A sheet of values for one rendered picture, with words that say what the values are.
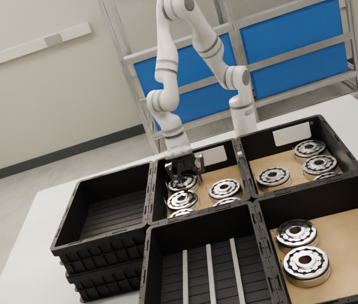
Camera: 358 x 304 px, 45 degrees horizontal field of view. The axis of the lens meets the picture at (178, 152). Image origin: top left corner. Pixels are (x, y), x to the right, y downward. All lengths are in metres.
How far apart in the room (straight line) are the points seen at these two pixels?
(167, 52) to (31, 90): 3.05
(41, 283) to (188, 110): 2.06
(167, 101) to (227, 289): 0.58
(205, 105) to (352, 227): 2.30
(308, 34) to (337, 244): 2.40
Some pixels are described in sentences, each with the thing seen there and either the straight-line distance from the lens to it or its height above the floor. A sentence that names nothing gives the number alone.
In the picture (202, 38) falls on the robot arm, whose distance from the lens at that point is 1.52.
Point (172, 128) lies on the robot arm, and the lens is 1.38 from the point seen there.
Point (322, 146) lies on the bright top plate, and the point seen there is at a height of 0.86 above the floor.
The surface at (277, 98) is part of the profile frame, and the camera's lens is 3.45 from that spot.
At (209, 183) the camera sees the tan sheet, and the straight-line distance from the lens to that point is 1.52.
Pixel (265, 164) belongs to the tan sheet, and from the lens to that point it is 1.53.
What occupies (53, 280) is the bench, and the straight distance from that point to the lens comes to 1.64.
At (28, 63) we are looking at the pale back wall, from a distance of 4.27.
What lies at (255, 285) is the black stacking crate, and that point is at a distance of 1.10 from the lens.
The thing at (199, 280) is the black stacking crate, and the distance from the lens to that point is 1.16.
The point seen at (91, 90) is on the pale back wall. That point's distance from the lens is 4.24.
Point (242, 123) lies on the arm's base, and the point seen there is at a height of 0.87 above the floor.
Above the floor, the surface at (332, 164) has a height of 0.86.
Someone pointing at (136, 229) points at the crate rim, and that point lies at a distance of 1.24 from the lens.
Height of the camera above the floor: 1.60
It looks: 25 degrees down
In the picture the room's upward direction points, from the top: 19 degrees counter-clockwise
